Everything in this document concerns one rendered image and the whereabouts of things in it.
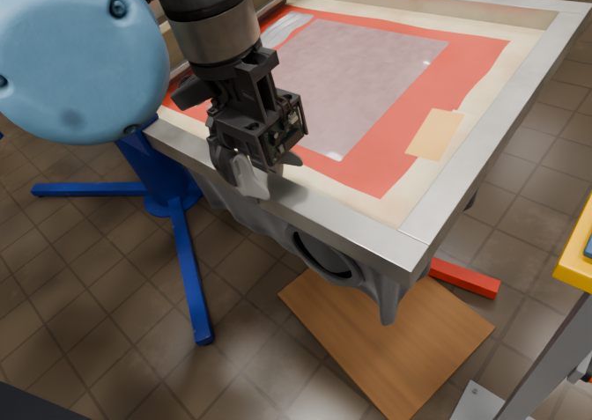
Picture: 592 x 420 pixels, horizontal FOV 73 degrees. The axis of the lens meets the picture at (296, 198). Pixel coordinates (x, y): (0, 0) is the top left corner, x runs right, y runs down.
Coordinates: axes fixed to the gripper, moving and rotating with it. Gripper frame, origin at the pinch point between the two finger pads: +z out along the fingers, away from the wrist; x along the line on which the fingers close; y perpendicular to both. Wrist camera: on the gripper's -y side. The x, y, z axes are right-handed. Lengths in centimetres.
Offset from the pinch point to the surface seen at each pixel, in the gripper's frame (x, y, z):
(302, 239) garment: 6.4, -3.6, 23.7
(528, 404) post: 13, 41, 55
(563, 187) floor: 115, 27, 98
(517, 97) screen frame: 28.8, 21.5, -0.9
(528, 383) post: 13, 39, 46
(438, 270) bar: 51, 6, 91
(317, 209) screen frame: -0.2, 9.7, -0.8
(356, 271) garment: 4.7, 9.9, 20.6
